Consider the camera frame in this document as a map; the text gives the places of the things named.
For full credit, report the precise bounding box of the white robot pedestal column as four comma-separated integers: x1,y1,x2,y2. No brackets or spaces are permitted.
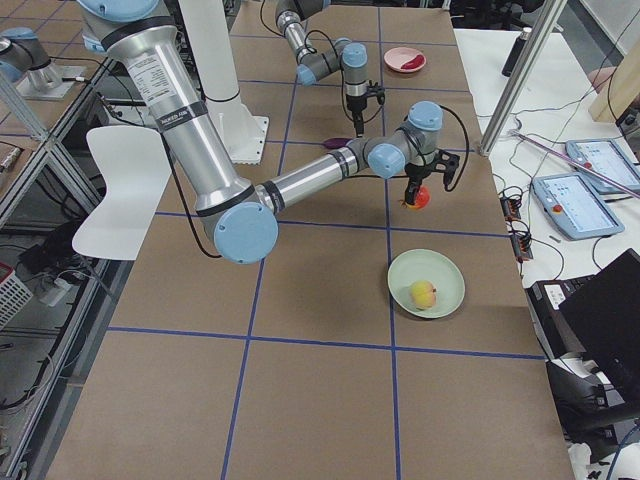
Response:
178,0,269,164

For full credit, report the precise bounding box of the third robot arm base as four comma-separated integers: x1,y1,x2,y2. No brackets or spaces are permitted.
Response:
1,27,86,101

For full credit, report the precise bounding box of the red orange pomegranate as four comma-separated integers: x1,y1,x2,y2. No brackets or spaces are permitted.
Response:
401,186,431,210

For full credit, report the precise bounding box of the aluminium frame post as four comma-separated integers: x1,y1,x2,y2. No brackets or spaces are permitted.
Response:
479,0,567,157

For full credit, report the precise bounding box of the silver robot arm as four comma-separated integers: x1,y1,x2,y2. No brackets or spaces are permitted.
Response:
81,1,457,264
275,1,385,137

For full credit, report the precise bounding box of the white plastic basket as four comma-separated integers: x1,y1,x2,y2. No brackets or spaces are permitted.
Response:
0,263,33,328

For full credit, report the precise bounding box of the yellow pink peach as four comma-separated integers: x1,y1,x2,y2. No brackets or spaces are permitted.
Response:
409,280,437,310

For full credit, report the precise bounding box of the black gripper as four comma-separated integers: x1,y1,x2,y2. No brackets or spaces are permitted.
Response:
404,150,459,205
345,81,385,138

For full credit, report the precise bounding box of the black laptop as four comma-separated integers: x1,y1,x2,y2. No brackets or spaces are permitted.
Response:
559,248,639,400

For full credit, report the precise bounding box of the pink plate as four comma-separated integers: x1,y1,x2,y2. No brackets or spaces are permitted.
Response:
383,46,426,74

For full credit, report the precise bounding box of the white chair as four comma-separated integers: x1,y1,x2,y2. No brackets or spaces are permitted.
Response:
72,126,170,261

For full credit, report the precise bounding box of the pink grabber stick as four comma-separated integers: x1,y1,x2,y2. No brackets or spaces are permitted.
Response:
508,130,639,198

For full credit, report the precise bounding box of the purple eggplant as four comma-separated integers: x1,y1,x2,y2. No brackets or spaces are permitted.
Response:
322,137,351,150

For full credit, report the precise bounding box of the near teach pendant tablet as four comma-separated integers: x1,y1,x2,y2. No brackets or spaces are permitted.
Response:
532,173,625,240

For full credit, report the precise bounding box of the black water bottle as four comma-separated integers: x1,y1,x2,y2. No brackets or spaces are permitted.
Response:
501,27,532,77

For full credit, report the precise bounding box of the teach pendant tablet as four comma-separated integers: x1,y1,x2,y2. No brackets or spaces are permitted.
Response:
566,139,639,193
532,173,625,240

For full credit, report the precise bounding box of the far teach pendant tablet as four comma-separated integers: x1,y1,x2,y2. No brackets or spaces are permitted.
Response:
566,139,639,193

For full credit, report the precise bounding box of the green plate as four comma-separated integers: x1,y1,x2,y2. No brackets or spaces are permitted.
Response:
387,249,465,319

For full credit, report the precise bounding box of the red chili pepper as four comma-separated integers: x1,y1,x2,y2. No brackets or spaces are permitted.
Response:
401,54,426,72

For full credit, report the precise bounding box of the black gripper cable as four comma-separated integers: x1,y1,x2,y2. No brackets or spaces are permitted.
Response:
439,105,471,191

